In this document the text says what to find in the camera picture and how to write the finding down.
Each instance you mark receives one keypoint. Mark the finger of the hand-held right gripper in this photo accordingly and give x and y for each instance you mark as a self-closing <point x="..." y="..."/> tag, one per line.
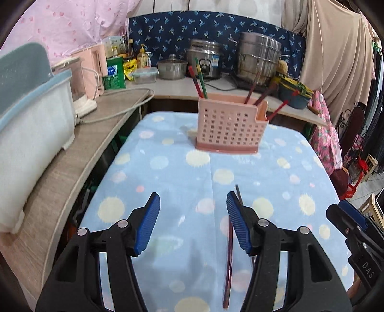
<point x="354" y="213"/>
<point x="345" y="225"/>

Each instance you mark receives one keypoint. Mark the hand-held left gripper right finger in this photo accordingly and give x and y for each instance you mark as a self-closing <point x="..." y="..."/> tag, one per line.
<point x="238" y="225"/>

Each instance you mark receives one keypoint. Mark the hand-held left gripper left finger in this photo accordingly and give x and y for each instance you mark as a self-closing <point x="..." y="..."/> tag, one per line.
<point x="147" y="225"/>

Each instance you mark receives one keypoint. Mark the pink perforated utensil basket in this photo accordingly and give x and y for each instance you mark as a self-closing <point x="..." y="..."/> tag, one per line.
<point x="228" y="129"/>

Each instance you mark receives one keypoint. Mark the brown chopstick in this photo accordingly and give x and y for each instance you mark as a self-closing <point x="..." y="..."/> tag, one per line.
<point x="253" y="88"/>
<point x="265" y="93"/>

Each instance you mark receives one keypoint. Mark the dark red chopstick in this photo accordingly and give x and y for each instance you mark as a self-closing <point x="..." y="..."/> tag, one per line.
<point x="195" y="82"/>

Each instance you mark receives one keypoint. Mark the green chopstick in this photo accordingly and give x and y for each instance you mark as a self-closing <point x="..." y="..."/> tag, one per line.
<point x="201" y="79"/>

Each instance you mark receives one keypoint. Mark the wooden stool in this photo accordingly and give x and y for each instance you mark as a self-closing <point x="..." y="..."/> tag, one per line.
<point x="373" y="207"/>

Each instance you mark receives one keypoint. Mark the red stool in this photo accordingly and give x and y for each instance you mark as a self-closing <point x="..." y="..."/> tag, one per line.
<point x="358" y="171"/>

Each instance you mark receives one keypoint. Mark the blue dotted tablecloth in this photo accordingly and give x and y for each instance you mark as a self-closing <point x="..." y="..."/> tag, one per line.
<point x="180" y="180"/>

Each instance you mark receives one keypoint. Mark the pink floral cloth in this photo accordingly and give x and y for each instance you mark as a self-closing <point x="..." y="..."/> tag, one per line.
<point x="325" y="135"/>

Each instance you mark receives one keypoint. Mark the dark chair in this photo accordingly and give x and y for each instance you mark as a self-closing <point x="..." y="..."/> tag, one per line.
<point x="355" y="126"/>

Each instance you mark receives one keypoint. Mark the hanging clothes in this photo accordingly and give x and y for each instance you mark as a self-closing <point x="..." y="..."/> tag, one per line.
<point x="375" y="105"/>

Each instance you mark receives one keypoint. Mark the blue bowl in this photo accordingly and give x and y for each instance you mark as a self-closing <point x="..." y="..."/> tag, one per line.
<point x="292" y="100"/>

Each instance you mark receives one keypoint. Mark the yellow dish with greens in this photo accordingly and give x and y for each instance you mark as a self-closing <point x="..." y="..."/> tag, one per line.
<point x="295" y="85"/>

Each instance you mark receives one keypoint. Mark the black induction cooker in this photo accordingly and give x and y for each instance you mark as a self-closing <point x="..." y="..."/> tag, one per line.
<point x="240" y="84"/>

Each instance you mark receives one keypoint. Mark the white tub with blue lid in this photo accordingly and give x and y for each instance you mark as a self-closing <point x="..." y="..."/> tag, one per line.
<point x="33" y="135"/>

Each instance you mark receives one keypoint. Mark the clear food container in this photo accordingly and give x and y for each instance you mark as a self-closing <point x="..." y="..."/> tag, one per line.
<point x="145" y="75"/>

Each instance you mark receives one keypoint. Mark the green tin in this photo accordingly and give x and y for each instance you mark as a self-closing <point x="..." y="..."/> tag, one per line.
<point x="114" y="73"/>

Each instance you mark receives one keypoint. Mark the yellow packets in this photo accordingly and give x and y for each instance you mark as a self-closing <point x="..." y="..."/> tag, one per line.
<point x="130" y="69"/>

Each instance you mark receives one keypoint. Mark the glass jug appliance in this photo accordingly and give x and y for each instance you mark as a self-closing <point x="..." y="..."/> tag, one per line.
<point x="75" y="84"/>

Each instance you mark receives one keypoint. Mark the small pot with glass lid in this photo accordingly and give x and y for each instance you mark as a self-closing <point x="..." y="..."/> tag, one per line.
<point x="172" y="67"/>

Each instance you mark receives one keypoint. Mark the brown lumpy root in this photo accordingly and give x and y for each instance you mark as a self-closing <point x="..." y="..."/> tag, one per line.
<point x="283" y="66"/>

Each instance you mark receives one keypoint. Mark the yellow oil bottle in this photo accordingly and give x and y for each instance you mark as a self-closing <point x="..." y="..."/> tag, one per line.
<point x="144" y="58"/>

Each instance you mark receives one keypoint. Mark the pink kettle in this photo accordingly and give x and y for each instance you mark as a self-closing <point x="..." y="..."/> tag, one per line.
<point x="90" y="66"/>

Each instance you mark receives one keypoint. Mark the beige curtain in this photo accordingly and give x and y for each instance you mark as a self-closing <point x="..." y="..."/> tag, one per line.
<point x="336" y="45"/>

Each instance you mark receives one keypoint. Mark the large steel steamer pot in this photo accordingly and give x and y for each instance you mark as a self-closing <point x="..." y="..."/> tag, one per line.
<point x="258" y="57"/>

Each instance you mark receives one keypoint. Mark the silver rice cooker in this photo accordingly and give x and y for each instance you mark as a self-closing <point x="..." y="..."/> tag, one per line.
<point x="207" y="54"/>

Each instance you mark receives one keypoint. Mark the dark sauce bottle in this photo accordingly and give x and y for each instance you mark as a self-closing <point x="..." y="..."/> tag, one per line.
<point x="131" y="49"/>

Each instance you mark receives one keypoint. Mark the white carton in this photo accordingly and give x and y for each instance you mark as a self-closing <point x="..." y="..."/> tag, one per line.
<point x="115" y="45"/>

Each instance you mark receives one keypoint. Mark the blue floral cloth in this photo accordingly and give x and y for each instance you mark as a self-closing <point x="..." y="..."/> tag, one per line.
<point x="180" y="27"/>

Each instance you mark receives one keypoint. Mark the pink curtain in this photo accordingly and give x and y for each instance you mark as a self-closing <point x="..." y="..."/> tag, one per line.
<point x="66" y="24"/>

